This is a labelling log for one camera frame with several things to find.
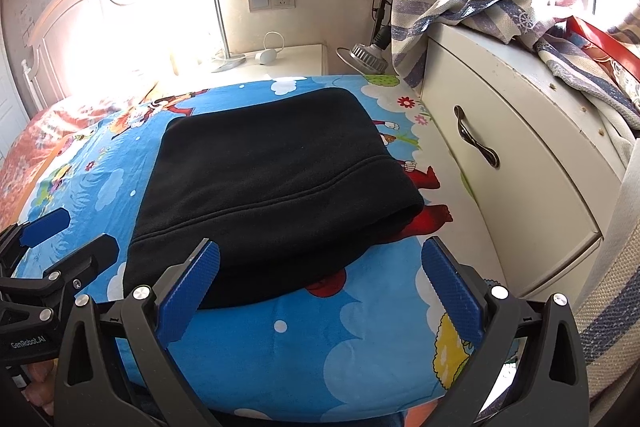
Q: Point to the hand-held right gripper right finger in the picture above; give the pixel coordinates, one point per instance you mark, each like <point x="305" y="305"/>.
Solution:
<point x="450" y="289"/>

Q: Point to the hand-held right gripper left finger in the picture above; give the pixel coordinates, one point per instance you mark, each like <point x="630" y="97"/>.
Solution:
<point x="192" y="287"/>

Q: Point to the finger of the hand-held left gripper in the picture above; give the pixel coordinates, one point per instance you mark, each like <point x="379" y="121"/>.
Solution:
<point x="47" y="224"/>
<point x="92" y="252"/>

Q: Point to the black pants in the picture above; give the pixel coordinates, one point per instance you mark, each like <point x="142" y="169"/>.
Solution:
<point x="275" y="177"/>

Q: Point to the person's left hand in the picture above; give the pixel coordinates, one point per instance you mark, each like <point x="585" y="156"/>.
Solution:
<point x="41" y="387"/>

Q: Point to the pink floral bed quilt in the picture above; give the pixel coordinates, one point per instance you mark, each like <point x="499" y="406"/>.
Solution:
<point x="30" y="147"/>

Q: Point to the white cabinet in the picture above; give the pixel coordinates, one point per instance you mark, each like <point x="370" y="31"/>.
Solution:
<point x="525" y="217"/>

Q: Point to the white wardrobe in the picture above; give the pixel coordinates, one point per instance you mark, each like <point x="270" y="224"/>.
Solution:
<point x="10" y="107"/>

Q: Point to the blue cartoon printed blanket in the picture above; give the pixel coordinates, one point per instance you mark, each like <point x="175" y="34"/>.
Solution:
<point x="325" y="337"/>

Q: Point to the beige blue striped cloth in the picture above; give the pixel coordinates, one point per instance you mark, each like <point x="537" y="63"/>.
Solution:
<point x="610" y="307"/>

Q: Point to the white bed headboard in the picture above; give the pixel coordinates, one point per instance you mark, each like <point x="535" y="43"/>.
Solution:
<point x="75" y="32"/>

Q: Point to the silver ribbed spot lamp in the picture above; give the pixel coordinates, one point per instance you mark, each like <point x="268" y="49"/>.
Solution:
<point x="365" y="57"/>

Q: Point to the white nightstand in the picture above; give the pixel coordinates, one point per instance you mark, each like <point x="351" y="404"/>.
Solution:
<point x="300" y="62"/>

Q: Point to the black lamp stand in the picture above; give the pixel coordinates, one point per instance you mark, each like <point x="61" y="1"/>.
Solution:
<point x="382" y="7"/>

